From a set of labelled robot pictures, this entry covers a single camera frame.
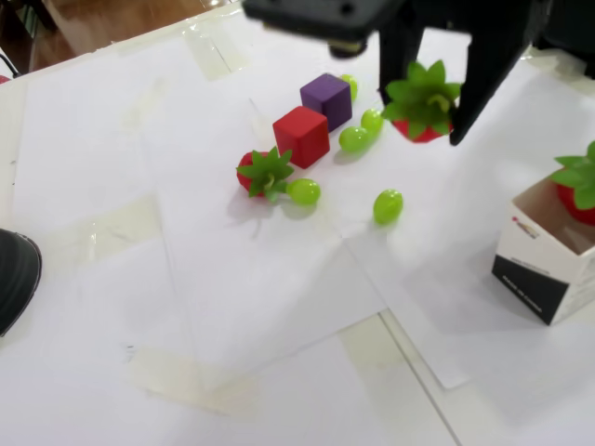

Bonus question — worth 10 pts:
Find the red wooden cube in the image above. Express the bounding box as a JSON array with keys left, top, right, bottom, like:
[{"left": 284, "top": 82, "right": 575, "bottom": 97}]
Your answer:
[{"left": 271, "top": 105, "right": 332, "bottom": 170}]

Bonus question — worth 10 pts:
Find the beige tape strip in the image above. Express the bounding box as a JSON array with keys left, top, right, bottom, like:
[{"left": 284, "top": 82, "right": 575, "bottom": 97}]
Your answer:
[
  {"left": 182, "top": 20, "right": 252, "bottom": 84},
  {"left": 69, "top": 194, "right": 162, "bottom": 252},
  {"left": 127, "top": 346, "right": 257, "bottom": 414}
]

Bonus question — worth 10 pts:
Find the white and black cardboard box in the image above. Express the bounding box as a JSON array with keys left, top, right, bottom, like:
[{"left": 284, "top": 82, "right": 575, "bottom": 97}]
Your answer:
[{"left": 491, "top": 174, "right": 595, "bottom": 327}]

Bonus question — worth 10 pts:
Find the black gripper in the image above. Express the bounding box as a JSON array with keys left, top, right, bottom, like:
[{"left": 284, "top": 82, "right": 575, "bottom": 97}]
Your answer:
[{"left": 377, "top": 0, "right": 555, "bottom": 148}]

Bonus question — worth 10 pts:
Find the red plastic strawberry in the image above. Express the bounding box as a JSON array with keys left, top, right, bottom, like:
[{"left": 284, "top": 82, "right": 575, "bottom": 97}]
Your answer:
[
  {"left": 380, "top": 59, "right": 464, "bottom": 145},
  {"left": 550, "top": 141, "right": 595, "bottom": 229},
  {"left": 235, "top": 146, "right": 296, "bottom": 203}
]

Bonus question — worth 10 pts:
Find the green plastic grape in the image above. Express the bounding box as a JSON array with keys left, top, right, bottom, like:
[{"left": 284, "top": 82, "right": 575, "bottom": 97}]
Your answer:
[
  {"left": 285, "top": 177, "right": 323, "bottom": 207},
  {"left": 372, "top": 188, "right": 404, "bottom": 228},
  {"left": 337, "top": 125, "right": 374, "bottom": 155},
  {"left": 361, "top": 108, "right": 386, "bottom": 137},
  {"left": 338, "top": 73, "right": 360, "bottom": 104}
]

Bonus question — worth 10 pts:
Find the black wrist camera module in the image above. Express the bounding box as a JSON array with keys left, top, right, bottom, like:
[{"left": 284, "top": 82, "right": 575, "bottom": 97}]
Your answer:
[{"left": 243, "top": 0, "right": 405, "bottom": 60}]

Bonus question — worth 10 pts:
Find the purple wooden cube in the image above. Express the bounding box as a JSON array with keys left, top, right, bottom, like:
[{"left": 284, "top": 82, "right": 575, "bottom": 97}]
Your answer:
[{"left": 299, "top": 72, "right": 352, "bottom": 133}]

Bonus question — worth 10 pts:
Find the black round object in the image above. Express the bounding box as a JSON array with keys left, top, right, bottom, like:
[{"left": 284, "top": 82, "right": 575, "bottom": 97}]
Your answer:
[{"left": 0, "top": 227, "right": 43, "bottom": 338}]

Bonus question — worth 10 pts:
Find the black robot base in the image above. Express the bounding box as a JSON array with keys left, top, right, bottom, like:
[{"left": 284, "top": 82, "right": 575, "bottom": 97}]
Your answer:
[{"left": 533, "top": 0, "right": 595, "bottom": 79}]

